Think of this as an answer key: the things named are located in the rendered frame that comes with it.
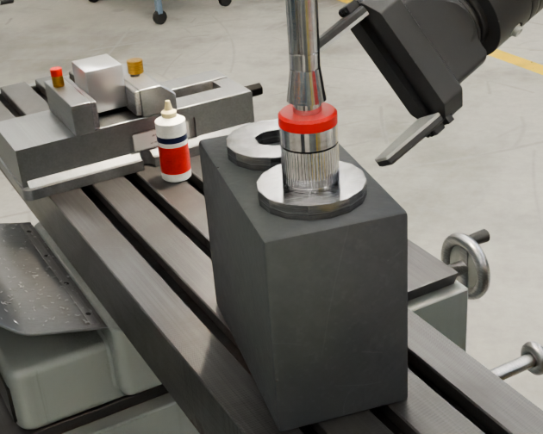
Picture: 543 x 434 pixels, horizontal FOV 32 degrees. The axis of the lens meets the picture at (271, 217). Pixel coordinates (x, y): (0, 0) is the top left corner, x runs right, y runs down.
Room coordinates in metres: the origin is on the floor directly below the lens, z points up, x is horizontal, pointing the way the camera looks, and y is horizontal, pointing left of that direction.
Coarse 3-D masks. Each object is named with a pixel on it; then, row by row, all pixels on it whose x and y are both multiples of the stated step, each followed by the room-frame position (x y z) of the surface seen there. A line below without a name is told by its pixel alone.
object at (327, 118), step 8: (328, 104) 0.71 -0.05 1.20; (280, 112) 0.70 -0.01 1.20; (288, 112) 0.70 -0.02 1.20; (320, 112) 0.69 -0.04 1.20; (328, 112) 0.69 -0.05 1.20; (336, 112) 0.69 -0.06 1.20; (280, 120) 0.69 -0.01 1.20; (288, 120) 0.68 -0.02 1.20; (296, 120) 0.68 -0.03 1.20; (304, 120) 0.68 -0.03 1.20; (312, 120) 0.68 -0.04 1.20; (320, 120) 0.68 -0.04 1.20; (328, 120) 0.68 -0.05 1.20; (336, 120) 0.69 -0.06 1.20; (288, 128) 0.68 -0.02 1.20; (296, 128) 0.68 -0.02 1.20; (304, 128) 0.68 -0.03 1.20; (312, 128) 0.67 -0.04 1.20; (320, 128) 0.68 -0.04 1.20; (328, 128) 0.68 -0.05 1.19
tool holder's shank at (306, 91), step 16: (288, 0) 0.69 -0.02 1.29; (304, 0) 0.69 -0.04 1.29; (288, 16) 0.69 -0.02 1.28; (304, 16) 0.69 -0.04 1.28; (288, 32) 0.69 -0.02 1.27; (304, 32) 0.69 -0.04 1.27; (288, 48) 0.70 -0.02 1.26; (304, 48) 0.69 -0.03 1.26; (304, 64) 0.69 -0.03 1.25; (320, 64) 0.69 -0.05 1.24; (304, 80) 0.69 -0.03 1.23; (320, 80) 0.69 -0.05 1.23; (288, 96) 0.69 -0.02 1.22; (304, 96) 0.68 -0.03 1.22; (320, 96) 0.69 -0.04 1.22; (304, 112) 0.69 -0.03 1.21
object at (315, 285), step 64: (256, 128) 0.82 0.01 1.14; (256, 192) 0.71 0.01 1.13; (320, 192) 0.68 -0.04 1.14; (384, 192) 0.69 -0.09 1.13; (256, 256) 0.65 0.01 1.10; (320, 256) 0.64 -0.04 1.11; (384, 256) 0.65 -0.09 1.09; (256, 320) 0.67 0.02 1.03; (320, 320) 0.64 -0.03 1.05; (384, 320) 0.65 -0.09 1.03; (256, 384) 0.69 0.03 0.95; (320, 384) 0.63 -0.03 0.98; (384, 384) 0.65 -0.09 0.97
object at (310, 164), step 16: (336, 128) 0.69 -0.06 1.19; (288, 144) 0.68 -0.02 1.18; (304, 144) 0.68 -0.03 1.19; (320, 144) 0.68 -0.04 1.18; (336, 144) 0.69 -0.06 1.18; (288, 160) 0.68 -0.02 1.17; (304, 160) 0.68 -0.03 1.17; (320, 160) 0.68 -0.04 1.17; (336, 160) 0.69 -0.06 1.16; (288, 176) 0.68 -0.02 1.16; (304, 176) 0.68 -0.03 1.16; (320, 176) 0.68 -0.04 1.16; (336, 176) 0.69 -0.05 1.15; (304, 192) 0.68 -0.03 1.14
